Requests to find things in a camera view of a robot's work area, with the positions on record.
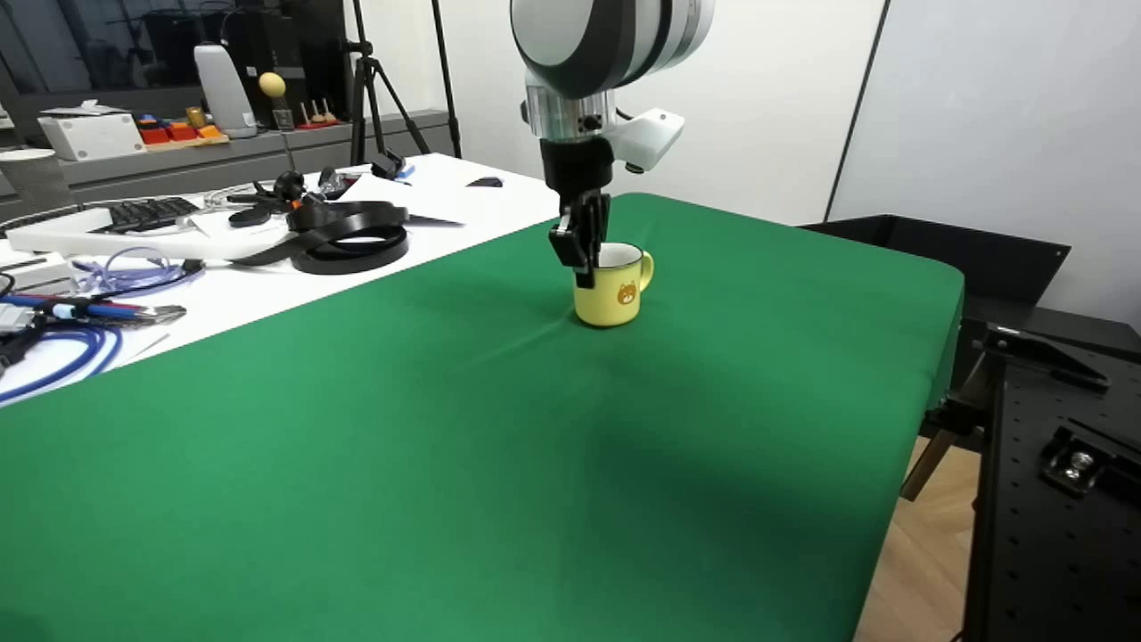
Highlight green table cloth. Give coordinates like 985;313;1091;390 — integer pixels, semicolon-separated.
0;188;971;642

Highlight black perforated bench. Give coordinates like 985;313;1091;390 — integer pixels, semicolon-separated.
962;304;1141;642

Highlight small wooden pieces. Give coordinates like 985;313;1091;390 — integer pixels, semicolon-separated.
292;98;343;133

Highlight grey shelf cabinet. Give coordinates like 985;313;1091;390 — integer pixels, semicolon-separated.
0;111;462;225

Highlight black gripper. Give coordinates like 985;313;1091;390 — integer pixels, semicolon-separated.
537;133;620;294

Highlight small black pouch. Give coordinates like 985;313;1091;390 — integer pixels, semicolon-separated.
366;147;410;182

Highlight yellow mug with orange print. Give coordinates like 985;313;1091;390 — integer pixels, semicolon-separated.
569;238;661;333

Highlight blue handled tool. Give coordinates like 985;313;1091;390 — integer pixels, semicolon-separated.
7;294;193;333

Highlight thin blue cable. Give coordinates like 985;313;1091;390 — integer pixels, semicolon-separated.
70;247;197;298

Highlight white curved panel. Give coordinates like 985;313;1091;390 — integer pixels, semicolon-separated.
187;43;260;143

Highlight black angled bracket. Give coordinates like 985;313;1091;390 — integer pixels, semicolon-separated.
981;320;1111;395

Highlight black tripod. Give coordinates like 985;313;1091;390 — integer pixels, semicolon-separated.
343;0;435;164

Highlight black vertical pole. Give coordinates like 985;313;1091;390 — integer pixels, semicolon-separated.
428;0;466;159

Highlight orange tray with items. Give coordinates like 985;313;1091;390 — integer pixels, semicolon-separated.
135;103;231;151

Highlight black wall cable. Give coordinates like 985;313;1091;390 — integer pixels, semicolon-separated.
821;0;895;225

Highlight black metal clamp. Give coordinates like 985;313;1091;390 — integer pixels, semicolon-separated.
1037;421;1141;502

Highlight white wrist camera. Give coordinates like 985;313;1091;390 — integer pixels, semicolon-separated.
611;103;689;180

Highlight blue looped cable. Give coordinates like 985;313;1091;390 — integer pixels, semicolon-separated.
0;323;127;410

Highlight black keyboard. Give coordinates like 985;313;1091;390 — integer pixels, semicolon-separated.
94;195;204;237

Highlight white box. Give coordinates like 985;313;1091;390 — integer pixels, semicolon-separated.
34;99;149;164

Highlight black open bin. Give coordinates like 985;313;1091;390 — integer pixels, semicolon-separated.
801;209;1074;361

